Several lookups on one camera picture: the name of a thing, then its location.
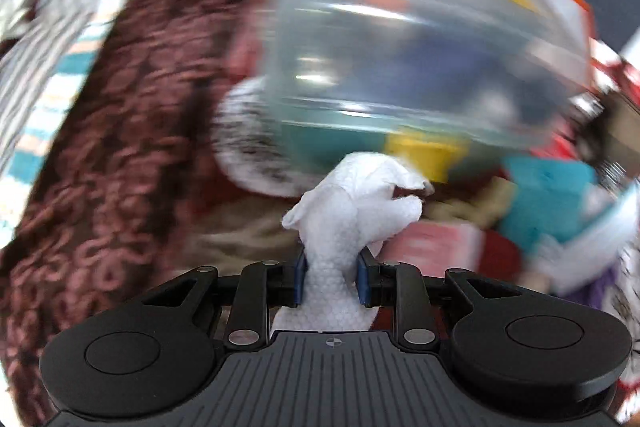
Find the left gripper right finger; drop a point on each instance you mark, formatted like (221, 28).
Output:
(399, 290)

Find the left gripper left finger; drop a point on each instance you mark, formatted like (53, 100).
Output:
(251, 295)

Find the white fluffy cloth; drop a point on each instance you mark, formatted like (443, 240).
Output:
(366, 199)

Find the pink white cotton pad pack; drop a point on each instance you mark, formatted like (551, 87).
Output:
(433, 247)

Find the red embroidered towel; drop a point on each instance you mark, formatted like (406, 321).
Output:
(500, 259)

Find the beige crumpled cloth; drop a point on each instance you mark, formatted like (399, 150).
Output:
(484, 210)

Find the yellow box latch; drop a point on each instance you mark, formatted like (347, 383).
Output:
(432, 155)

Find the red patterned plush blanket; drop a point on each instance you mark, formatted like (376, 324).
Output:
(99, 334)

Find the purple cloth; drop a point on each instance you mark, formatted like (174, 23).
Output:
(592, 294)

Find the clear plastic storage box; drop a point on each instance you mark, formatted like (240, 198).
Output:
(342, 75)

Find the brown plaid cosmetic bag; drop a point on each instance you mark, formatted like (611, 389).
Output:
(611, 138)

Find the striped grey white fabric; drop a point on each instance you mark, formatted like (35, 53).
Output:
(41, 77)

